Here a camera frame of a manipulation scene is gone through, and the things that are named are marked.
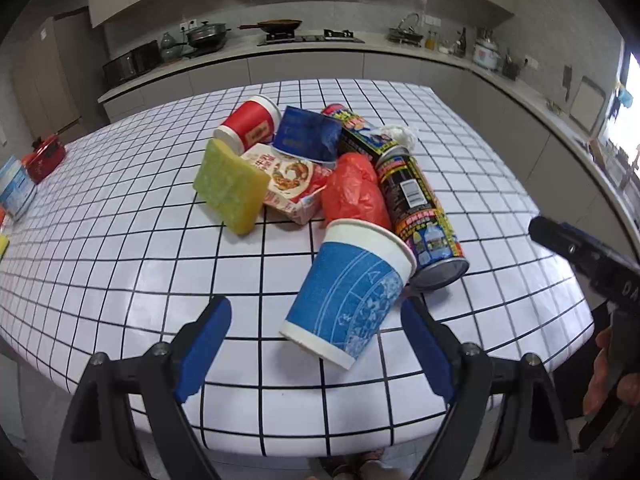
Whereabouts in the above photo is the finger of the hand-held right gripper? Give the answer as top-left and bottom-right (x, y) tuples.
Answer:
(529, 216), (608, 291)

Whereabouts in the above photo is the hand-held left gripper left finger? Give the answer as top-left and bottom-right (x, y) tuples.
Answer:
(54, 295), (233, 480)

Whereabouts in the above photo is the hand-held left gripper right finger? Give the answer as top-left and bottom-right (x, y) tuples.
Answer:
(400, 296), (578, 480)

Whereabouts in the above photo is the blue paper cup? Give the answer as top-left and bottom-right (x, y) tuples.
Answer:
(279, 218), (417, 371)

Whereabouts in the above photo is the red paper cup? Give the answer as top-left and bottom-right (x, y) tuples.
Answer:
(214, 95), (283, 153)

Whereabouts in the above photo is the person's right hand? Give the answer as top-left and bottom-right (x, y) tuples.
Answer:
(582, 327), (615, 418)

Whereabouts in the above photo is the window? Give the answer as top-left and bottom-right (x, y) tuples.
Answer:
(600, 40), (640, 196)

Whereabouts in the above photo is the person's foot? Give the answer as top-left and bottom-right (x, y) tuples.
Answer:
(325, 452), (396, 480)

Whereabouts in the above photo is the white cutting board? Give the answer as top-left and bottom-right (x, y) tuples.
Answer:
(569, 76), (607, 133)

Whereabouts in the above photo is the yellow green sponge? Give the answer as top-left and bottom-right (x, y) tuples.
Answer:
(193, 139), (268, 236)

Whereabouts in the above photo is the red plastic bag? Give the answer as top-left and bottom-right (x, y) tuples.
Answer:
(321, 152), (393, 233)

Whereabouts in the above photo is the black utensil holder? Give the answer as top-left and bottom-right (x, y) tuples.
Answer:
(501, 50), (521, 81)

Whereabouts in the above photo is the printed white food carton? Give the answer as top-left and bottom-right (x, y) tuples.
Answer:
(242, 142), (333, 225)

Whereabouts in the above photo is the white crumpled tissue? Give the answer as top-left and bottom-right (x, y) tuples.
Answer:
(382, 125), (418, 151)

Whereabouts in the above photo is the white rice cooker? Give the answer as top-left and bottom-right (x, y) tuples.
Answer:
(472, 30), (501, 72)

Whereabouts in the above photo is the black spray can red cap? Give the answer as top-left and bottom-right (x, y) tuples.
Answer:
(321, 103), (401, 158)

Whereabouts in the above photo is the blue foil packet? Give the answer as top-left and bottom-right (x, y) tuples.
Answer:
(272, 106), (343, 163)

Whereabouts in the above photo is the red pot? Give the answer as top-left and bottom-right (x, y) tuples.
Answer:
(22, 132), (66, 185)

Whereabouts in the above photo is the blue white packet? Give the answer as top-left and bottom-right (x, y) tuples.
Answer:
(0, 156), (37, 221)

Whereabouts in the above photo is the black countertop oven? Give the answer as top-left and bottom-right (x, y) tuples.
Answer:
(102, 40), (162, 88)

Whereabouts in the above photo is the dark ceramic jar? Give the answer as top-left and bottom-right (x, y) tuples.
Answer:
(160, 32), (187, 61)

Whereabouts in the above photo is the kitchen counter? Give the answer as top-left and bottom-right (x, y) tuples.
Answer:
(97, 35), (640, 251)

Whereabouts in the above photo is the grey pot with lid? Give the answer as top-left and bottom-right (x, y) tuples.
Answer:
(182, 21), (232, 50)

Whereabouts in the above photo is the tall grey cabinet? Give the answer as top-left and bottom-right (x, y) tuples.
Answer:
(10, 7), (83, 133)

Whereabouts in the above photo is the gas stove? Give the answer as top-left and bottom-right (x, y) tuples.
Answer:
(257, 30), (366, 47)

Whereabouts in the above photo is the wok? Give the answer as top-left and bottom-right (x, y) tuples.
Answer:
(239, 19), (303, 33)

